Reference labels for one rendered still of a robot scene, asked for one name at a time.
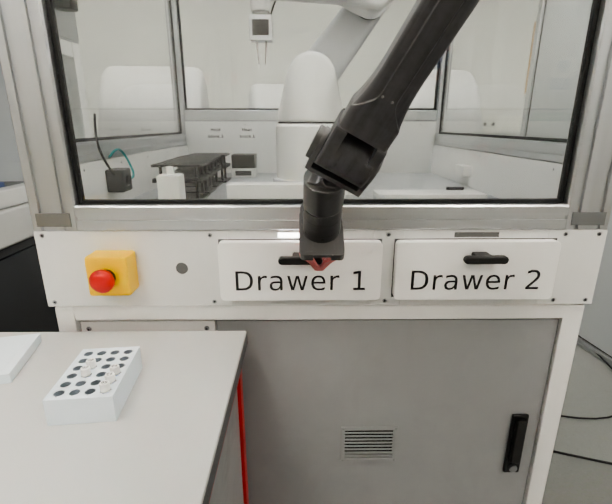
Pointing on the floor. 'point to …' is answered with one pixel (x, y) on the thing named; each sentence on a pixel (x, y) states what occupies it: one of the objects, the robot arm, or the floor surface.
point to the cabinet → (386, 396)
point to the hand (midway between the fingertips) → (319, 262)
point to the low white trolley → (187, 365)
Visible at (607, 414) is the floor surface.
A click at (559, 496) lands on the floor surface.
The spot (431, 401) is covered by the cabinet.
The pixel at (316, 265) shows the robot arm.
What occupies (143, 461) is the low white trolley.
